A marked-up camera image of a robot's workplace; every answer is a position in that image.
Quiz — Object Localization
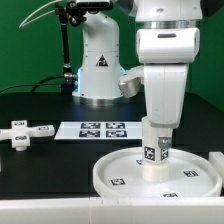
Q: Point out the white cables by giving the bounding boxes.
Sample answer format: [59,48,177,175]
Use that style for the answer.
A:
[18,0,64,29]

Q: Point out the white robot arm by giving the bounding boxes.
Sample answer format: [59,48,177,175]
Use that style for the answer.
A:
[73,0,224,150]

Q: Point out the white marker tag sheet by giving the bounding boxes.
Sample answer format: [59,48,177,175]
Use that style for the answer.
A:
[55,122,142,140]

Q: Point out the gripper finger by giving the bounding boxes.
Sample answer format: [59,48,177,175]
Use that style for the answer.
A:
[158,128,173,149]

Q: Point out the white block at right edge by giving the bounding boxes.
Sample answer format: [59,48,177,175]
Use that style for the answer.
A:
[209,152,224,185]

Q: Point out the white cross-shaped table base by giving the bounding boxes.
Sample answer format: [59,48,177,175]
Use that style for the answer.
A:
[0,120,55,152]

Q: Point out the black cable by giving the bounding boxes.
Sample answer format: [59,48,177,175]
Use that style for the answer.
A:
[0,75,68,95]

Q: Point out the white round table top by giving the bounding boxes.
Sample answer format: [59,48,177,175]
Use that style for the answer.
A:
[93,147,222,198]

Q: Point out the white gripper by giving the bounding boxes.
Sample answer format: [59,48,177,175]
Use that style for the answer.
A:
[136,28,200,128]

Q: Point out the white front rail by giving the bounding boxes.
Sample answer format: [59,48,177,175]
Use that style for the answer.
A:
[0,197,224,224]

